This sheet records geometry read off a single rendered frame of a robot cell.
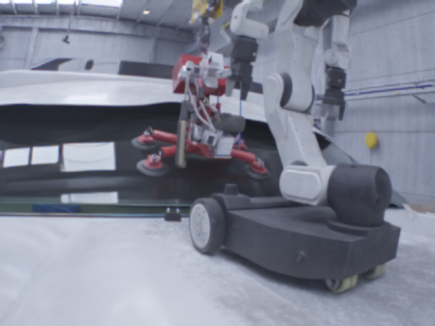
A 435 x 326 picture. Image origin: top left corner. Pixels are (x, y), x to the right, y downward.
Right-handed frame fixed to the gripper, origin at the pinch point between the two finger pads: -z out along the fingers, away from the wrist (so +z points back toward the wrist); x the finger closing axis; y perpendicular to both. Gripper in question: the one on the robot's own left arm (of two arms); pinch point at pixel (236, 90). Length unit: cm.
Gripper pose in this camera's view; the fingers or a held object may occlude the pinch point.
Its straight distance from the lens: 105.0
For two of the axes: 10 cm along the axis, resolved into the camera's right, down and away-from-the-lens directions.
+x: -3.9, -3.0, 8.7
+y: -9.0, -0.7, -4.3
